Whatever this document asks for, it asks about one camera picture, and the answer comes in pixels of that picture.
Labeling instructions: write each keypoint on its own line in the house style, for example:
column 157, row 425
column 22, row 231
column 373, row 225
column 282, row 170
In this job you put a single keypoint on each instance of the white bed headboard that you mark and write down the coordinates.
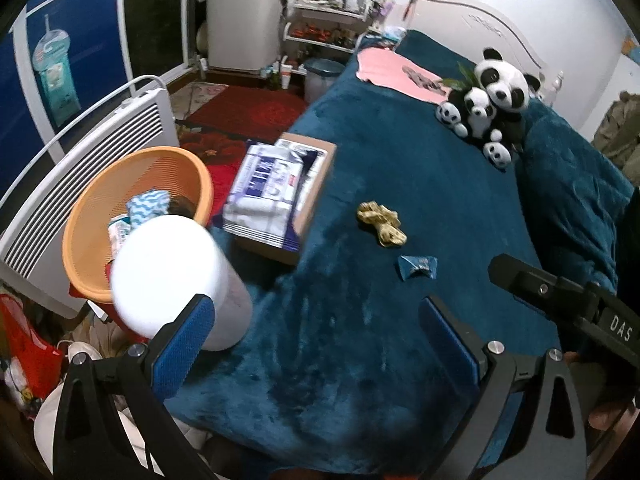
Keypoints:
column 480, row 20

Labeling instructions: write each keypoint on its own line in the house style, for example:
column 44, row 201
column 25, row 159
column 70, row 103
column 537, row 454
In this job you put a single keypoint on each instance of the blue glass sliding door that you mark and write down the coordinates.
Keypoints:
column 90, row 35

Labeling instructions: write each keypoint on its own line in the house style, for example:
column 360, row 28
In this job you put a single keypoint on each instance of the small dark blue packet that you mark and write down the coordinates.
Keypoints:
column 417, row 266

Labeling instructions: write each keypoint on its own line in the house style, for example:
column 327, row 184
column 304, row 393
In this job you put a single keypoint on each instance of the white cylindrical canister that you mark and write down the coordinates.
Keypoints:
column 170, row 270

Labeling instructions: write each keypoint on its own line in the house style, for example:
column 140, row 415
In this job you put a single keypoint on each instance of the panda plush toy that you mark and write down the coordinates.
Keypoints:
column 505, row 85

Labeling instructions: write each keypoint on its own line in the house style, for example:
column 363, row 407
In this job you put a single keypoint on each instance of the yellow patterned cloth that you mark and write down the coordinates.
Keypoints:
column 380, row 220

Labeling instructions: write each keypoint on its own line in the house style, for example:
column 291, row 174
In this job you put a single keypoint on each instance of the pink cloth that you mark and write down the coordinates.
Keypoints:
column 385, row 67

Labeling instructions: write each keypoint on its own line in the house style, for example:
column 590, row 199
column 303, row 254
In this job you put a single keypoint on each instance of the white shelf rack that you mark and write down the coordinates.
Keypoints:
column 320, row 15

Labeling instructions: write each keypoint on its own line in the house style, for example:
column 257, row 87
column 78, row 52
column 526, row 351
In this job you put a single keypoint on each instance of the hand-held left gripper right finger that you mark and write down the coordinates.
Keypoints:
column 445, row 340

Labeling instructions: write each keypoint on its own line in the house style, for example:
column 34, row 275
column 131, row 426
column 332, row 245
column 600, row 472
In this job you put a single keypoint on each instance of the red plastic bag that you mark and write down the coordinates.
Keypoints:
column 25, row 340

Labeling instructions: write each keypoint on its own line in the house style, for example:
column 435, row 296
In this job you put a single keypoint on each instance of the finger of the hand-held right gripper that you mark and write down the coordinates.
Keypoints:
column 540, row 287

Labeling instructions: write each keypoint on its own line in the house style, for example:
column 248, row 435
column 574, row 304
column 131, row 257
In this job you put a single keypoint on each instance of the blue plush blanket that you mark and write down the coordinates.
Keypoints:
column 400, row 170

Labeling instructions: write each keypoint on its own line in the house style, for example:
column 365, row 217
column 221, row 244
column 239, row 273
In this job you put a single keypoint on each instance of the person's right hand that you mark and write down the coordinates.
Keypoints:
column 610, row 415

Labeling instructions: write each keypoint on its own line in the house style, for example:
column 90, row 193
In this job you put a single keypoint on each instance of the grey bin with lid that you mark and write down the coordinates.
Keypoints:
column 322, row 80

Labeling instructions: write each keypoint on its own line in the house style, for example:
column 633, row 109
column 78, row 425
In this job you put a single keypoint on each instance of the cardboard box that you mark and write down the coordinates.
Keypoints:
column 312, row 195

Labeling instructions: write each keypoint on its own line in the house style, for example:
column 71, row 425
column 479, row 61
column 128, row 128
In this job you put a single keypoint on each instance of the hanging teal packet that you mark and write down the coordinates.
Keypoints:
column 55, row 75

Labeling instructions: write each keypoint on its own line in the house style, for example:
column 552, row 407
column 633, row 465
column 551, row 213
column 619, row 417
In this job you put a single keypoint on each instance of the blue white striped knit cloth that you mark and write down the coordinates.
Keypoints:
column 147, row 207

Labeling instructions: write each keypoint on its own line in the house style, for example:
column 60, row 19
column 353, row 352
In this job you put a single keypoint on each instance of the orange plastic basket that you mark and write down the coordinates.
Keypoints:
column 100, row 195

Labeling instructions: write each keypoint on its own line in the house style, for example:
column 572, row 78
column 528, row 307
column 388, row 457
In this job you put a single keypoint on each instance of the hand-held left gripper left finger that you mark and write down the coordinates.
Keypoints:
column 185, row 340

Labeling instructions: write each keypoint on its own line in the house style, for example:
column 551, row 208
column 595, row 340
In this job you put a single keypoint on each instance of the black cloth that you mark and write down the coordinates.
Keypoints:
column 182, row 208

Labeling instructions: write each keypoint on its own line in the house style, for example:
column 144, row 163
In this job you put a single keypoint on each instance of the white panel heater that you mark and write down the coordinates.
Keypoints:
column 100, row 130

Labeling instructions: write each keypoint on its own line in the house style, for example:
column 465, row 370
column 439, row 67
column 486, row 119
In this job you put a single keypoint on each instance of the red patterned rug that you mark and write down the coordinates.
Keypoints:
column 235, row 110

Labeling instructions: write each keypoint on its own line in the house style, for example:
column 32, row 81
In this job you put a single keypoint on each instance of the clear bottle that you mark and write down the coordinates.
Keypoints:
column 554, row 90

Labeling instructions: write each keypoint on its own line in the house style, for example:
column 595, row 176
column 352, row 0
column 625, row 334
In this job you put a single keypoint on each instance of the khaki garment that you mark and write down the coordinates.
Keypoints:
column 620, row 130

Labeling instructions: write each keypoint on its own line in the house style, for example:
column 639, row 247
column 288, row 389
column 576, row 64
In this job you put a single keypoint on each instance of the white washing machine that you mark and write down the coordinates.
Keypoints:
column 245, row 20

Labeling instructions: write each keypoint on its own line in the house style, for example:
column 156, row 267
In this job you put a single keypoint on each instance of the rolled blue quilt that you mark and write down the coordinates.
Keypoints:
column 565, row 185

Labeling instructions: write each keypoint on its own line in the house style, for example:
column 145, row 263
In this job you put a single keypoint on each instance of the white bottle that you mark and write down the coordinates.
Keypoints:
column 286, row 77

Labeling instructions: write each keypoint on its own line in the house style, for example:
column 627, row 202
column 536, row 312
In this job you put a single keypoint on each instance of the white purple tissue packet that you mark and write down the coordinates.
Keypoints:
column 265, row 185

